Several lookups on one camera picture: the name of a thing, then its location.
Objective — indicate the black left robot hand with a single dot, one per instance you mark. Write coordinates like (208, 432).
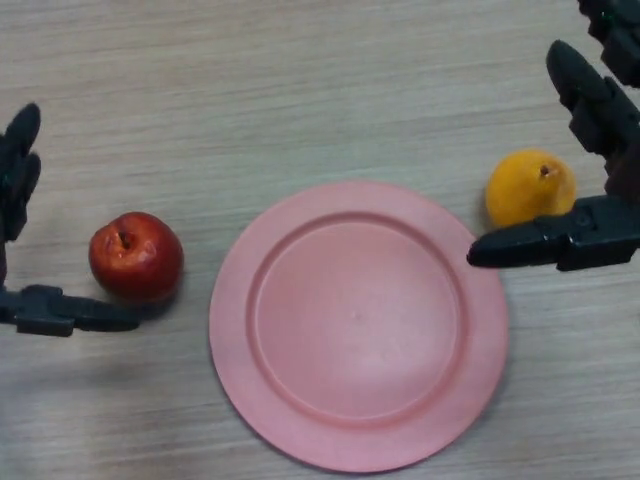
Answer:
(50, 312)

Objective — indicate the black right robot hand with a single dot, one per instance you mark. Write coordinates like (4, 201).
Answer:
(590, 235)

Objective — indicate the red apple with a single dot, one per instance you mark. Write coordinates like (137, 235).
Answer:
(137, 262)

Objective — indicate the pink round plate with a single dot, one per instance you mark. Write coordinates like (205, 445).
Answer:
(357, 327)

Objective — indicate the yellow pear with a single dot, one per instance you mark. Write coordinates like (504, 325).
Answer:
(522, 192)

